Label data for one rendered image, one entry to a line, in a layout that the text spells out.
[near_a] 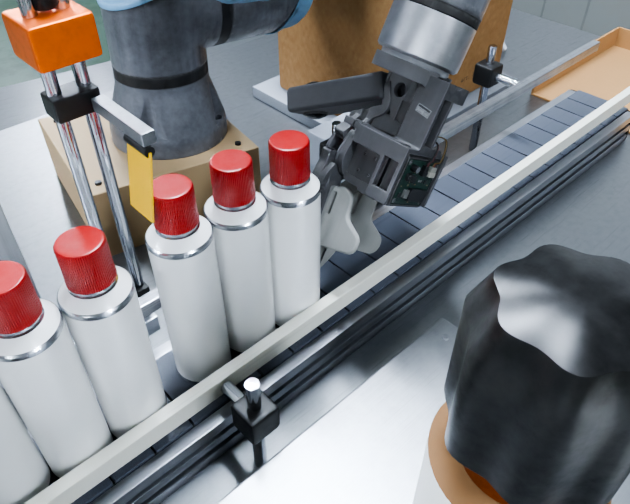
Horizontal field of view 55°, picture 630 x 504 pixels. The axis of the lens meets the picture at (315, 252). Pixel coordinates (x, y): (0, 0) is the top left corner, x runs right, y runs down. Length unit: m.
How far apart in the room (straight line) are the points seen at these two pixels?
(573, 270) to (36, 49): 0.33
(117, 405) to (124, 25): 0.42
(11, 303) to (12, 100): 0.83
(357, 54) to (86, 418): 0.63
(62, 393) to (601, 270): 0.35
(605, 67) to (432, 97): 0.81
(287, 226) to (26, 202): 0.50
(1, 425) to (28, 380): 0.04
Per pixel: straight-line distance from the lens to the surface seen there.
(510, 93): 0.86
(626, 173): 1.01
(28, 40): 0.43
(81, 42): 0.44
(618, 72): 1.30
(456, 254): 0.74
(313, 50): 0.99
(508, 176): 0.78
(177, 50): 0.75
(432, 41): 0.53
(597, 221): 0.89
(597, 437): 0.25
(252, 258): 0.50
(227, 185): 0.46
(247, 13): 0.79
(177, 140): 0.78
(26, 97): 1.21
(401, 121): 0.55
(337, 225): 0.56
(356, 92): 0.57
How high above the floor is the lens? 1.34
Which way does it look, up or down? 42 degrees down
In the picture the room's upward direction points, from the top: straight up
